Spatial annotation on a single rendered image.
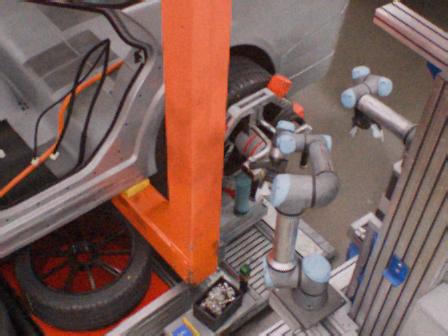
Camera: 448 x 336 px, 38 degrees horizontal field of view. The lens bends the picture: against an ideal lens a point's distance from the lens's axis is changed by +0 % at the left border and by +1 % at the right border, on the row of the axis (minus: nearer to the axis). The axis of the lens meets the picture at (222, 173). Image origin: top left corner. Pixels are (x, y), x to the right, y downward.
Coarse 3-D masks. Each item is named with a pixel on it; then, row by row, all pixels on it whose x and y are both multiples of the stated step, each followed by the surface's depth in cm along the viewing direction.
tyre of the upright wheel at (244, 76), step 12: (228, 60) 313; (240, 60) 316; (228, 72) 306; (240, 72) 307; (252, 72) 309; (264, 72) 316; (228, 84) 302; (240, 84) 301; (252, 84) 304; (264, 84) 311; (228, 96) 298; (240, 96) 304; (240, 168) 345
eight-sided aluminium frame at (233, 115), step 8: (264, 88) 308; (256, 96) 305; (264, 96) 305; (272, 96) 306; (240, 104) 300; (248, 104) 303; (256, 104) 301; (264, 104) 306; (280, 104) 316; (288, 104) 321; (232, 112) 298; (240, 112) 297; (248, 112) 301; (232, 120) 297; (232, 128) 300; (272, 136) 342; (224, 176) 332; (232, 176) 337; (224, 184) 327; (232, 184) 332
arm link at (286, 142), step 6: (282, 132) 264; (288, 132) 264; (276, 138) 265; (282, 138) 258; (288, 138) 257; (294, 138) 260; (300, 138) 260; (276, 144) 262; (282, 144) 258; (288, 144) 258; (294, 144) 258; (300, 144) 260; (282, 150) 259; (288, 150) 259; (294, 150) 259; (300, 150) 261
